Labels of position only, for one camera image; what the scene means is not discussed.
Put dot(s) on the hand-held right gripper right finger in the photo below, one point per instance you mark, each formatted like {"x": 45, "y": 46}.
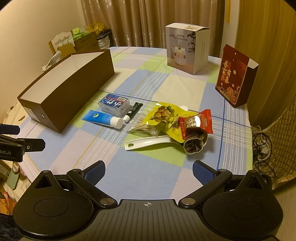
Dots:
{"x": 204, "y": 172}

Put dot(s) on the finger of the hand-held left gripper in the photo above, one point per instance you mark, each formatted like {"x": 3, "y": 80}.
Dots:
{"x": 34, "y": 144}
{"x": 9, "y": 129}

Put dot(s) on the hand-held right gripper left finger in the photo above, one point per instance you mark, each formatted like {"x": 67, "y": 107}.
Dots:
{"x": 96, "y": 172}

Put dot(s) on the dark cloth pouch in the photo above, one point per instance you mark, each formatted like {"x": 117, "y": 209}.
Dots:
{"x": 194, "y": 143}

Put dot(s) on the red candy packet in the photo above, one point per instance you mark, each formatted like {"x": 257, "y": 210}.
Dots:
{"x": 204, "y": 120}

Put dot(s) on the blue tube with white cap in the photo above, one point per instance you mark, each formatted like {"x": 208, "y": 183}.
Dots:
{"x": 99, "y": 117}

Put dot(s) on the brown cardboard box container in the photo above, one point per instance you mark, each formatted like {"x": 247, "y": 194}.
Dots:
{"x": 69, "y": 97}

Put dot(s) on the white ceramic spoon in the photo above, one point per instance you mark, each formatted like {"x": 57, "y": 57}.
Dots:
{"x": 148, "y": 141}

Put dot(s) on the clear cotton swab pack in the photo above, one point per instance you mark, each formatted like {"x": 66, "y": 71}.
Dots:
{"x": 142, "y": 127}

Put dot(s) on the small white-capped bottle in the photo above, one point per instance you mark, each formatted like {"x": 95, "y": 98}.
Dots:
{"x": 183, "y": 107}

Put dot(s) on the blue plastic box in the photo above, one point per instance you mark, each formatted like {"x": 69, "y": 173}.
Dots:
{"x": 113, "y": 104}

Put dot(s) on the yellow snack packet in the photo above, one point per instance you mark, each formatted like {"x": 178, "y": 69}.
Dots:
{"x": 161, "y": 113}

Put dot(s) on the dark tube with white cap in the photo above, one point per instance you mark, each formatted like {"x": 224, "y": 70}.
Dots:
{"x": 134, "y": 110}

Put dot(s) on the person's dark blue clothing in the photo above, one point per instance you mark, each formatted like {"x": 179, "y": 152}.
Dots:
{"x": 9, "y": 228}

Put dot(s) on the white plastic tube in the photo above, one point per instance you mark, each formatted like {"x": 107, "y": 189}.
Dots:
{"x": 52, "y": 61}

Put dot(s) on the quilted beige cover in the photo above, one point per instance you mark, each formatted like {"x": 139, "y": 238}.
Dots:
{"x": 282, "y": 139}

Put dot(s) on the flat cardboard piece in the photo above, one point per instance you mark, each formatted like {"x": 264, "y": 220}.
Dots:
{"x": 64, "y": 49}

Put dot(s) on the dark red gift box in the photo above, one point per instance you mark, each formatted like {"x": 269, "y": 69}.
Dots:
{"x": 229, "y": 76}

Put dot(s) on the white scalloped box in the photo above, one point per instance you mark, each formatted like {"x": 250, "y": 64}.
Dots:
{"x": 61, "y": 39}

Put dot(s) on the brown cardboard carton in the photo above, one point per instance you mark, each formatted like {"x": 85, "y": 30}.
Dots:
{"x": 86, "y": 42}

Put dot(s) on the green packets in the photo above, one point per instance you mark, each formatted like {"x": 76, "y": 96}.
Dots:
{"x": 78, "y": 32}

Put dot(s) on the white humidifier carton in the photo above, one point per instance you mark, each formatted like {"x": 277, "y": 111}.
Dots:
{"x": 182, "y": 51}

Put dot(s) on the yellow plastic bag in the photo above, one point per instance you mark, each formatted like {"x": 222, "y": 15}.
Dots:
{"x": 96, "y": 27}

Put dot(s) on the beige curtain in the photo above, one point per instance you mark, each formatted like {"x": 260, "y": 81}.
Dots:
{"x": 138, "y": 23}

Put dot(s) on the yellow wall hanging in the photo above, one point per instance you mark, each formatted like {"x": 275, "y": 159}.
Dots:
{"x": 228, "y": 11}

